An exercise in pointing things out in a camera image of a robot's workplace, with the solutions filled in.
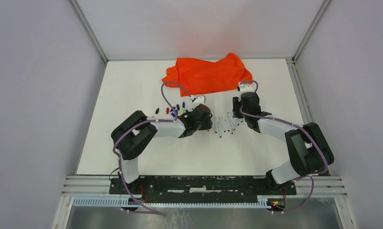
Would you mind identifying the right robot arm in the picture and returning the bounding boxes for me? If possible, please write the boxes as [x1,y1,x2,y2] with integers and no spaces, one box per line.
[232,92,334,195]

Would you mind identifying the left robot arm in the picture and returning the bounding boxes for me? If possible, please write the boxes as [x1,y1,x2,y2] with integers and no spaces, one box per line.
[111,104,213,195]

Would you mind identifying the orange cloth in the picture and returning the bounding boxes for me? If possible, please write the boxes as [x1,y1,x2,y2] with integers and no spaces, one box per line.
[162,53,253,96]

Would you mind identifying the black capped white pen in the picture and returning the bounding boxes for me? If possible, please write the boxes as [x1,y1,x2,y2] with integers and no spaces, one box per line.
[213,117,217,133]
[215,117,222,138]

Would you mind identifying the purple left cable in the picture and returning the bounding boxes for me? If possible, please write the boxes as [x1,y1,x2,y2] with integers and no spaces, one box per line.
[111,81,194,215]

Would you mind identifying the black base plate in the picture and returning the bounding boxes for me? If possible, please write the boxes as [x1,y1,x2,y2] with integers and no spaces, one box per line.
[109,175,297,204]

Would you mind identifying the aluminium frame rail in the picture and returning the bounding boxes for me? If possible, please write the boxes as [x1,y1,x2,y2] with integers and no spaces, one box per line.
[62,176,347,198]

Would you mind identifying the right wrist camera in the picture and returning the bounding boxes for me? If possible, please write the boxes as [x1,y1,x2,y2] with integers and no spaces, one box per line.
[237,82,254,93]

